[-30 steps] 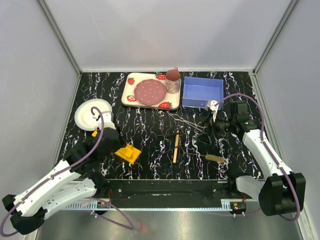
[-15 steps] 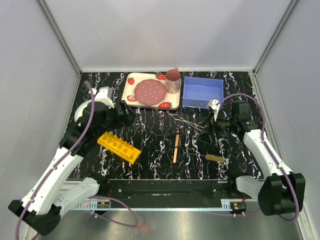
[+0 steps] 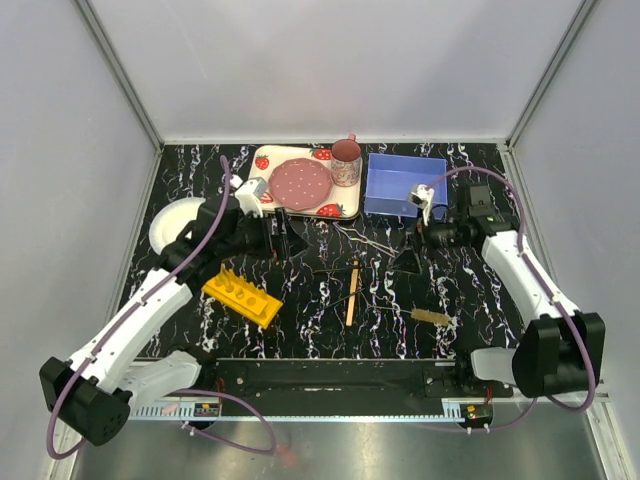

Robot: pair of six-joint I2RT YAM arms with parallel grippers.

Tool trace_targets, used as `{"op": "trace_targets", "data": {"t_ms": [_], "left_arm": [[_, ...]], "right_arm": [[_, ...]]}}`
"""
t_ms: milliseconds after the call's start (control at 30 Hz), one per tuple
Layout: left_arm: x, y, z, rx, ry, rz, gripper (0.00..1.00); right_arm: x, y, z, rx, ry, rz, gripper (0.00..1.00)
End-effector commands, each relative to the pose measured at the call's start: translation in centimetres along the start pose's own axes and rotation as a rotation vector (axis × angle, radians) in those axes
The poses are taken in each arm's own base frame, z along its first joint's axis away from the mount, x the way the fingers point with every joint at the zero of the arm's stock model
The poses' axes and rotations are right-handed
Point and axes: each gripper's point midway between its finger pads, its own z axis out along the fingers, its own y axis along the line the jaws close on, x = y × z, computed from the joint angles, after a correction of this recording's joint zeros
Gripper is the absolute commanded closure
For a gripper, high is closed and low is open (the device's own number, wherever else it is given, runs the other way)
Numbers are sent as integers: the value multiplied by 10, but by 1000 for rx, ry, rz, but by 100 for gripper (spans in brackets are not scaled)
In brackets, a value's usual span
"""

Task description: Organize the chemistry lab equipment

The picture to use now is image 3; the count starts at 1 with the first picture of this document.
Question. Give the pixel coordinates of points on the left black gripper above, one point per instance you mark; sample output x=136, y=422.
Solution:
x=287, y=243

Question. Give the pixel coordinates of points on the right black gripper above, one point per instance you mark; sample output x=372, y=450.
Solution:
x=419, y=236

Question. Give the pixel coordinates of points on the metal crucible tongs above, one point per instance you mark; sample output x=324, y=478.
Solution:
x=353, y=235

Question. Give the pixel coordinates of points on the wooden test tube clamp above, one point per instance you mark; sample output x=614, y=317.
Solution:
x=354, y=282

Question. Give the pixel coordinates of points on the test tube brush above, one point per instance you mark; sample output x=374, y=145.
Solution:
x=421, y=315

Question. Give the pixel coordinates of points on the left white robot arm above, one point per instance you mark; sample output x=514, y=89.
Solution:
x=95, y=389

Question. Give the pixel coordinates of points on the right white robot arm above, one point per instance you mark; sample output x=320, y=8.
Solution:
x=561, y=349

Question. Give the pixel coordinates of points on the pink dotted plate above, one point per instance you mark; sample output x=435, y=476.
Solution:
x=300, y=184

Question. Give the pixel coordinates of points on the blue plastic drawer box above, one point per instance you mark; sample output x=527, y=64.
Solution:
x=390, y=179

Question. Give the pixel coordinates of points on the yellow test tube rack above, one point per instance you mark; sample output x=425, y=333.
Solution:
x=243, y=297

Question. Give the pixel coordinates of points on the pink floral mug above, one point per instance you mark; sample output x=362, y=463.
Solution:
x=346, y=160

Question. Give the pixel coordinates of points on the white paper plate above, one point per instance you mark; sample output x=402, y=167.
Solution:
x=171, y=220

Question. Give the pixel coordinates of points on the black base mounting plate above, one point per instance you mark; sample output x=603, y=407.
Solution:
x=348, y=388

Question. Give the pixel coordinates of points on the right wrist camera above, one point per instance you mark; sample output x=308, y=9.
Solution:
x=422, y=196

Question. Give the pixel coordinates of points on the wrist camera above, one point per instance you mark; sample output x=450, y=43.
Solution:
x=248, y=195
x=422, y=196

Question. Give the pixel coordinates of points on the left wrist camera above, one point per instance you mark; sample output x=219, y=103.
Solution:
x=248, y=195

